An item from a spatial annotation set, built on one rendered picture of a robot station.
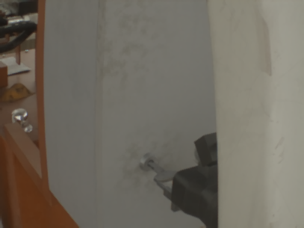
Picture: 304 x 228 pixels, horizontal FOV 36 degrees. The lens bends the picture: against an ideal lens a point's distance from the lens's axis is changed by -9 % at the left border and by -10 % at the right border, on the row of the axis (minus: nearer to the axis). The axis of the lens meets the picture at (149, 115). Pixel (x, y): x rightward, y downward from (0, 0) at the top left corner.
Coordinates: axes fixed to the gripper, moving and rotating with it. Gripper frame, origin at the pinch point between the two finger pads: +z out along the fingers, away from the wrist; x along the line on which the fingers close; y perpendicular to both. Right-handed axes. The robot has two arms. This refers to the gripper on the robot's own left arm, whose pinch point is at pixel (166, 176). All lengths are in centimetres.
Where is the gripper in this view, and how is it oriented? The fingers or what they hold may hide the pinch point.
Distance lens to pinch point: 65.8
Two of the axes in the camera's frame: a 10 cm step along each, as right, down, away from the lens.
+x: -8.5, 1.6, -4.9
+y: 0.5, -9.2, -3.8
